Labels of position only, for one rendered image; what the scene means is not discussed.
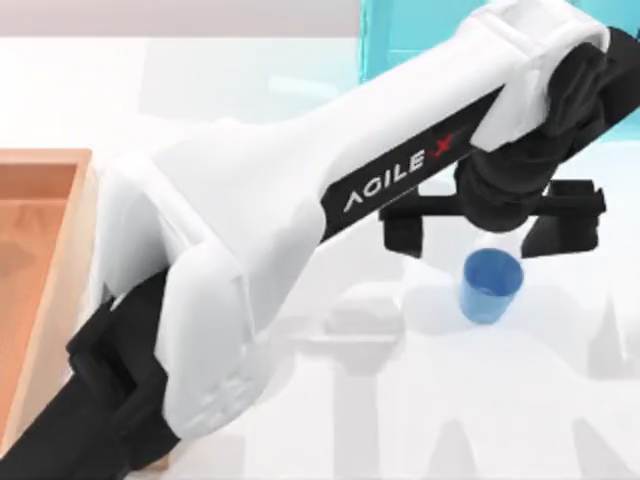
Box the shallow salmon-coloured box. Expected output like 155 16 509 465
0 147 174 459

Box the blue cup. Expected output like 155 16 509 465
459 247 526 327

